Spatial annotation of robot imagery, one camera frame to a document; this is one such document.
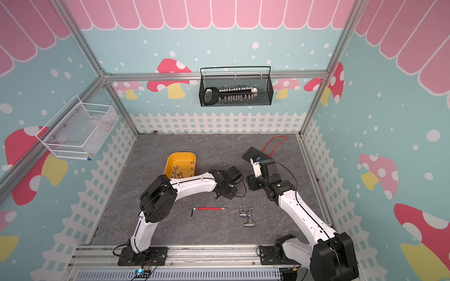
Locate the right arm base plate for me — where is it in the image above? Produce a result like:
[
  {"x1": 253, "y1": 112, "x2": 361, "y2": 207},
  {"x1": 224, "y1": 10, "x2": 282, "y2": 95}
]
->
[{"x1": 256, "y1": 245, "x2": 294, "y2": 265}]

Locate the black flat box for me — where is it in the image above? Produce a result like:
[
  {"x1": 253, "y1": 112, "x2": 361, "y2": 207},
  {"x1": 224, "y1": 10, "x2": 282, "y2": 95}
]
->
[{"x1": 242, "y1": 147, "x2": 271, "y2": 163}]

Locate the green circuit board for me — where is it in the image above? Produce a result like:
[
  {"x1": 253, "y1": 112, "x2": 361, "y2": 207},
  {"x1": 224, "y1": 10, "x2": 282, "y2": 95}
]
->
[{"x1": 134, "y1": 269, "x2": 151, "y2": 279}]

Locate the white wire basket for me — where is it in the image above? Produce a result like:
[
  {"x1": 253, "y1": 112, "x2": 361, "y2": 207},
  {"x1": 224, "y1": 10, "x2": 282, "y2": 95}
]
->
[{"x1": 35, "y1": 96, "x2": 119, "y2": 161}]

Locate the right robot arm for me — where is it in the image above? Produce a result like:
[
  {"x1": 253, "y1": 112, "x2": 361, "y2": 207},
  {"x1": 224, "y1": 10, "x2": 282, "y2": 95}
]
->
[{"x1": 247, "y1": 156, "x2": 359, "y2": 281}]

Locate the yellow plastic storage box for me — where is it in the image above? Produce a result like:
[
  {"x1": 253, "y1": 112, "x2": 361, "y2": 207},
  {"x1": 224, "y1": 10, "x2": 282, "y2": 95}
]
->
[{"x1": 164, "y1": 152, "x2": 196, "y2": 179}]

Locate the black wire mesh basket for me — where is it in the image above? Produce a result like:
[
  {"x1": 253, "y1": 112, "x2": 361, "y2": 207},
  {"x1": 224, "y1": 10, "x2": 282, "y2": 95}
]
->
[{"x1": 199, "y1": 66, "x2": 274, "y2": 107}]

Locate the ratchet wrench by wall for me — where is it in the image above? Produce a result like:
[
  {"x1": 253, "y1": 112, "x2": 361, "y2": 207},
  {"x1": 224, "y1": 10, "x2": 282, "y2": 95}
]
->
[{"x1": 142, "y1": 130, "x2": 159, "y2": 135}]

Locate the silver metal clamp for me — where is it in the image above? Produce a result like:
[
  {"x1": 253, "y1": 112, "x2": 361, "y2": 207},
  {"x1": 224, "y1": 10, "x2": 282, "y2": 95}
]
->
[{"x1": 239, "y1": 206, "x2": 255, "y2": 227}]

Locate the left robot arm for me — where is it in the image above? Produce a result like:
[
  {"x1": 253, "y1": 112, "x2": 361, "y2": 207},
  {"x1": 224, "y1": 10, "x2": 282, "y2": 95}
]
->
[{"x1": 127, "y1": 166, "x2": 243, "y2": 257}]

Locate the red cable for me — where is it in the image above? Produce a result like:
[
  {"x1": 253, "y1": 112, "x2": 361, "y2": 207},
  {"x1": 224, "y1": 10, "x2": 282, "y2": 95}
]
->
[{"x1": 260, "y1": 135, "x2": 288, "y2": 158}]

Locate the socket wrench set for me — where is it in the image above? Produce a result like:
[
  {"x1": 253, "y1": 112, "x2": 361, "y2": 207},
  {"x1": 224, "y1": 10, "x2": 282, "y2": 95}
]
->
[{"x1": 201, "y1": 87, "x2": 258, "y2": 105}]

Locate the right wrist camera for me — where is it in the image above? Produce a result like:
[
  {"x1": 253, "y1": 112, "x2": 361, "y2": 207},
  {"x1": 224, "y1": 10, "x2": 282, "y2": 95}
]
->
[{"x1": 250, "y1": 156, "x2": 262, "y2": 178}]

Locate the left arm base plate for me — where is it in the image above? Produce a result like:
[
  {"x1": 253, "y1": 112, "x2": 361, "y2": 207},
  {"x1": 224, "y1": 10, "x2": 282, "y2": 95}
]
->
[{"x1": 117, "y1": 247, "x2": 169, "y2": 266}]

